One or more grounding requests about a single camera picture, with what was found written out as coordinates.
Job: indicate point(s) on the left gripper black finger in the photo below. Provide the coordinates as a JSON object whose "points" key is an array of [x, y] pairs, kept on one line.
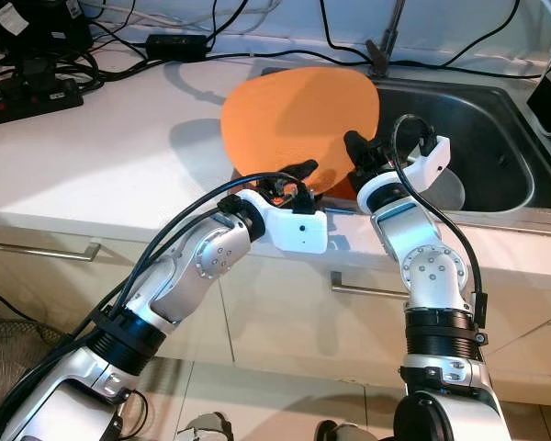
{"points": [[294, 170]]}

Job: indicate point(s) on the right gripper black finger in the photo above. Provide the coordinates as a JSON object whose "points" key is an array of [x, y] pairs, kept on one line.
{"points": [[355, 147]]}

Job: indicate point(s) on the orange plastic bowl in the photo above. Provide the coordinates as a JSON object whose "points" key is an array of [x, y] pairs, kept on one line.
{"points": [[294, 115], [338, 188]]}

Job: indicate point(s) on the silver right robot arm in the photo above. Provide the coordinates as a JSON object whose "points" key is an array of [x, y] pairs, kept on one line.
{"points": [[432, 266]]}

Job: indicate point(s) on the white bowl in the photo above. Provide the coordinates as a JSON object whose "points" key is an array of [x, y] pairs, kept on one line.
{"points": [[450, 188]]}

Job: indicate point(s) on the metal faucet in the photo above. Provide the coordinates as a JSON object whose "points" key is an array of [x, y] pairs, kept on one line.
{"points": [[381, 55]]}

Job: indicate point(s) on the stainless steel sink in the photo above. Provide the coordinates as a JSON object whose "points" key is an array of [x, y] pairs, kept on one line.
{"points": [[496, 129]]}

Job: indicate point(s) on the black power adapter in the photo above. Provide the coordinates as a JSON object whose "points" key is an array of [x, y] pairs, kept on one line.
{"points": [[176, 48]]}

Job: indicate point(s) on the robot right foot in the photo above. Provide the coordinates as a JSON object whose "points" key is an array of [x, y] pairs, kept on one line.
{"points": [[336, 432]]}

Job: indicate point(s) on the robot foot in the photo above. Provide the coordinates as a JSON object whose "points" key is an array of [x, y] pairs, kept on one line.
{"points": [[205, 428], [336, 432]]}

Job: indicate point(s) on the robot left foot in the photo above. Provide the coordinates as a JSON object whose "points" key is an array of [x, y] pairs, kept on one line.
{"points": [[205, 428]]}

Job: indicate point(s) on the black power strip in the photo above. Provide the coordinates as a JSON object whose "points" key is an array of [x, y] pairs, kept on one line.
{"points": [[28, 101]]}

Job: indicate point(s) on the black electronic device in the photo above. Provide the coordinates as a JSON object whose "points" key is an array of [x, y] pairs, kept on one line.
{"points": [[37, 23]]}

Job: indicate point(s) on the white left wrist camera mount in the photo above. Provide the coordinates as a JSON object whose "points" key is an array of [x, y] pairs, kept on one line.
{"points": [[298, 230]]}

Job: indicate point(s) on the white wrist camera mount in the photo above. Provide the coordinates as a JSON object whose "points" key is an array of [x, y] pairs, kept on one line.
{"points": [[432, 163], [298, 230]]}

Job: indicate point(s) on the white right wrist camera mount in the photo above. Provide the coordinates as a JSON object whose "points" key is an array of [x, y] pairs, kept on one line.
{"points": [[432, 163]]}

